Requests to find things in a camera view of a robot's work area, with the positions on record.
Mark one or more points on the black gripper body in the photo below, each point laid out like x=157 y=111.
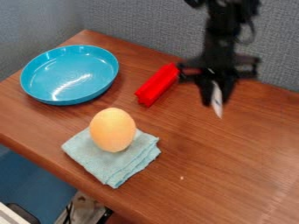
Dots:
x=217 y=55

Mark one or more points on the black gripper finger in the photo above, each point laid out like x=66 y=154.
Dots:
x=227 y=87
x=205 y=87

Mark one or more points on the white toothpaste tube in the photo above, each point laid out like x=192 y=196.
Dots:
x=216 y=99

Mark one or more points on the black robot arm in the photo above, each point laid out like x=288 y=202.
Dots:
x=227 y=15

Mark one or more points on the blue plastic plate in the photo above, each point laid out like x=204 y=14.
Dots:
x=69 y=75

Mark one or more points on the red plastic block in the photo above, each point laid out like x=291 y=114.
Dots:
x=156 y=84

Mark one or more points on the orange egg-shaped ball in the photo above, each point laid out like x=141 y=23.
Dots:
x=112 y=129

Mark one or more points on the light blue folded cloth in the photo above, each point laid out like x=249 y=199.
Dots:
x=112 y=167

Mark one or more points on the white object at corner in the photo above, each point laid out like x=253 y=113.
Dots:
x=9 y=217

